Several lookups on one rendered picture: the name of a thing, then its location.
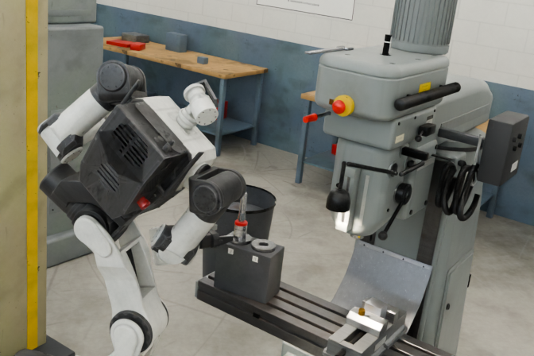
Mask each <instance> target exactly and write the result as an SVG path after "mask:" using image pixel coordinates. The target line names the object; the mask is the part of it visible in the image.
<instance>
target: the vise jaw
mask: <svg viewBox="0 0 534 356"><path fill-rule="evenodd" d="M358 309H359V308H357V307H354V308H352V309H351V310H350V311H349V313H348V315H347V317H346V323H347V324H349V325H351V326H353V327H356V328H358V329H360V330H362V331H365V332H367V333H369V334H371V335H374V336H376V337H378V338H379V337H380V336H381V335H383V334H384V333H385V331H386V330H387V326H388V320H387V319H383V318H381V317H380V316H377V315H374V314H372V313H370V312H367V311H366V312H365V315H364V316H360V315H359V314H358Z"/></svg>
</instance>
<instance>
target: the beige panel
mask: <svg viewBox="0 0 534 356"><path fill-rule="evenodd" d="M46 119H48V0H0V356H14V355H15V354H16V353H17V352H18V351H19V350H22V349H30V350H36V351H40V352H43V353H46V354H51V355H53V356H75V351H73V350H71V349H69V348H67V347H66V346H65V345H63V344H61V343H60V342H57V341H56V340H55V339H53V338H51V337H50V336H48V335H46V277H47V195H46V194H45V193H43V191H42V190H40V183H41V181H42V180H43V179H44V178H45V176H46V175H47V144H46V142H45V141H44V140H43V138H42V137H41V136H40V134H39V133H38V132H37V129H38V126H39V125H40V124H41V123H42V122H43V121H45V120H46Z"/></svg>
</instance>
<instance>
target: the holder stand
mask: <svg viewBox="0 0 534 356"><path fill-rule="evenodd" d="M283 257H284V246H280V245H277V244H275V243H274V242H272V241H270V240H266V239H258V238H254V237H251V236H250V235H249V234H246V238H245V239H242V240H240V239H236V238H234V240H233V241H232V242H228V243H226V244H223V245H220V246H218V247H217V253H216V262H215V279H214V287H216V288H220V289H223V290H226V291H228V292H232V293H234V294H237V295H240V296H244V297H246V298H248V299H251V300H255V301H257V302H260V303H263V304H266V303H268V302H269V301H270V300H271V299H272V298H273V297H274V296H275V295H276V294H277V293H278V292H279V290H280V283H281V271H282V265H283Z"/></svg>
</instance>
